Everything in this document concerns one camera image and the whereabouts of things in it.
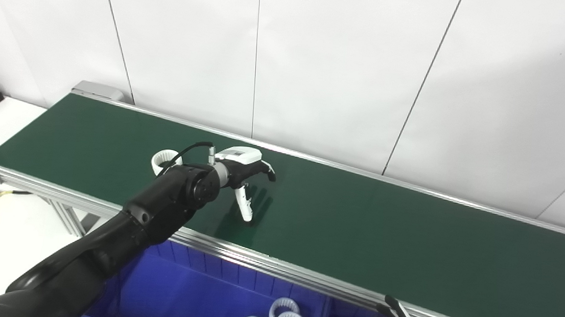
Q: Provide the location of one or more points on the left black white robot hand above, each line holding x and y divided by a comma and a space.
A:
238, 168

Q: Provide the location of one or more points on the aluminium conveyor leg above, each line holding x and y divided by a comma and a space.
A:
70, 216

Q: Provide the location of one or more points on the green conveyor belt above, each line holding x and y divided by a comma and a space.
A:
266, 260
381, 233

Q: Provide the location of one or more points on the grey conveyor motor housing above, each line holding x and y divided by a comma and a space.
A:
95, 89

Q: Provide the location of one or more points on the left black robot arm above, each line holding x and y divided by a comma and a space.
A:
151, 214

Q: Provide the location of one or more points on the blue bin with white rings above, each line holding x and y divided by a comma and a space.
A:
181, 294

